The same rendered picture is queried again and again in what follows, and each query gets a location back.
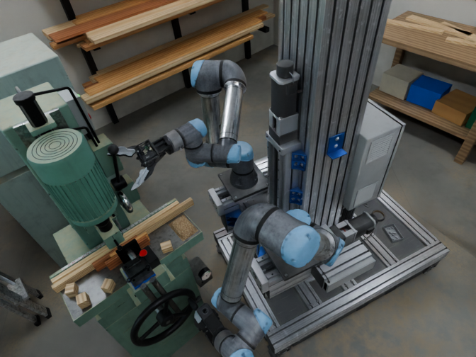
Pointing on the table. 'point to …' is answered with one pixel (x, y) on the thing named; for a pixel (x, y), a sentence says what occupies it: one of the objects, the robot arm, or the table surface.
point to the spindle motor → (73, 176)
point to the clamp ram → (129, 251)
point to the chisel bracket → (111, 235)
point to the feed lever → (116, 170)
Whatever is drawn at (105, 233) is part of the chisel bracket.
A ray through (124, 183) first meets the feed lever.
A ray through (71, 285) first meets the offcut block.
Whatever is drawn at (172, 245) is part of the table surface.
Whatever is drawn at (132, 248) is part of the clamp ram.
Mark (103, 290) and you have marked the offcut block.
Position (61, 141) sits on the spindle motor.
